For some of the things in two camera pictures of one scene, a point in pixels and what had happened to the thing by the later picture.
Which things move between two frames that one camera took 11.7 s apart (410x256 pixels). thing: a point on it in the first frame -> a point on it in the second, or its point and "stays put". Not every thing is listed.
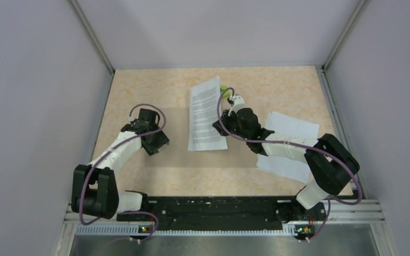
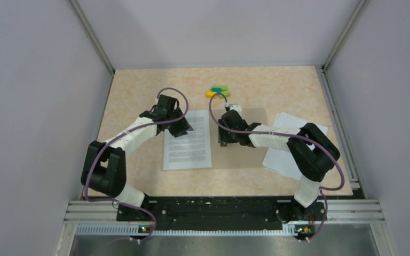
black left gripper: x=162 y=139 -> x=180 y=130
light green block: x=226 y=94 stays put
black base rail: x=227 y=214 stays put
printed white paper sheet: x=203 y=112 -> x=191 y=151
